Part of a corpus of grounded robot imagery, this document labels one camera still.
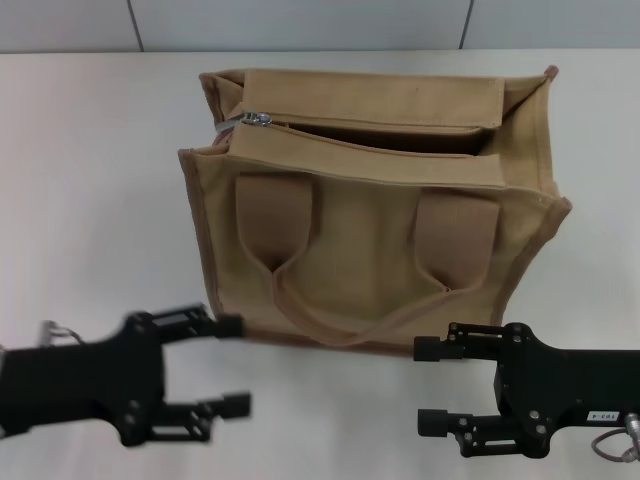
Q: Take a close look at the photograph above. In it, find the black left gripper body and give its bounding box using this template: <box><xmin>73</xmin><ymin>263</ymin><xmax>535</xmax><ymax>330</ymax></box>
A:
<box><xmin>0</xmin><ymin>310</ymin><xmax>170</xmax><ymax>448</ymax></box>

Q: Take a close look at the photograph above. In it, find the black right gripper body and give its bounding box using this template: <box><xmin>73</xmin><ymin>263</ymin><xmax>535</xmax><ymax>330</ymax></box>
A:
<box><xmin>492</xmin><ymin>322</ymin><xmax>640</xmax><ymax>459</ymax></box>

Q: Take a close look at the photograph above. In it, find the khaki canvas food bag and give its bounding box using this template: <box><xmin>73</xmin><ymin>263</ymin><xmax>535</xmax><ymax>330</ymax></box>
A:
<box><xmin>177</xmin><ymin>63</ymin><xmax>574</xmax><ymax>354</ymax></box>

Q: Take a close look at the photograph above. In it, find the silver metal zipper pull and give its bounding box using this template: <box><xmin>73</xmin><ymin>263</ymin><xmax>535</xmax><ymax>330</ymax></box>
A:
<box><xmin>214</xmin><ymin>111</ymin><xmax>274</xmax><ymax>134</ymax></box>

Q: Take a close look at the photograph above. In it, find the silver left wrist cable connector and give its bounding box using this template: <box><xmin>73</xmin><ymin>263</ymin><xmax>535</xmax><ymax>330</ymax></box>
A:
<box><xmin>38</xmin><ymin>319</ymin><xmax>84</xmax><ymax>347</ymax></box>

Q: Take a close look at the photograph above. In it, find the brown right wrist cable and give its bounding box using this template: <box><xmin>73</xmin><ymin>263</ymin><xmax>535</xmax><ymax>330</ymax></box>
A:
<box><xmin>591</xmin><ymin>428</ymin><xmax>640</xmax><ymax>459</ymax></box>

